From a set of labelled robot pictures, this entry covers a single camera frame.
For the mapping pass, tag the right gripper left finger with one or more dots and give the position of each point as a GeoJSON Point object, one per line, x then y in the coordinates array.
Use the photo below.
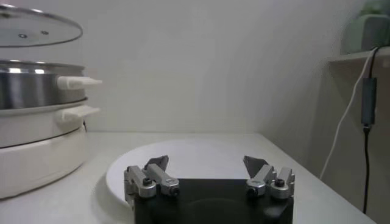
{"type": "Point", "coordinates": [164, 182]}

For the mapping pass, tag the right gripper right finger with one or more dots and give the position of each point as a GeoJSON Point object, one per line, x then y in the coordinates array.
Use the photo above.
{"type": "Point", "coordinates": [259, 184]}

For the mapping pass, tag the round glass pot lid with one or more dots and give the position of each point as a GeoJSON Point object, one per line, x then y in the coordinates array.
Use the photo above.
{"type": "Point", "coordinates": [36, 30]}

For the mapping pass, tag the stainless steel steamer basket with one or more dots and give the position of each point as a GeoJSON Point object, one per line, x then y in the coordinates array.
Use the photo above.
{"type": "Point", "coordinates": [30, 88]}

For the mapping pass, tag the white round plate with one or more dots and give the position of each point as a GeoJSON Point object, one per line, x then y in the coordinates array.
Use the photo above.
{"type": "Point", "coordinates": [198, 158]}

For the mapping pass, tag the white electric cooker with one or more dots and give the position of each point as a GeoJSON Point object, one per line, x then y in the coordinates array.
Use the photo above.
{"type": "Point", "coordinates": [39, 164]}

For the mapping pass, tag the pale green box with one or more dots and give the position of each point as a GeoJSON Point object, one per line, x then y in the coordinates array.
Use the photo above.
{"type": "Point", "coordinates": [365, 33]}

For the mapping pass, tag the green blurry object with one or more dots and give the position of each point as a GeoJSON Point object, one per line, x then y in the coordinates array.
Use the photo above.
{"type": "Point", "coordinates": [377, 7]}

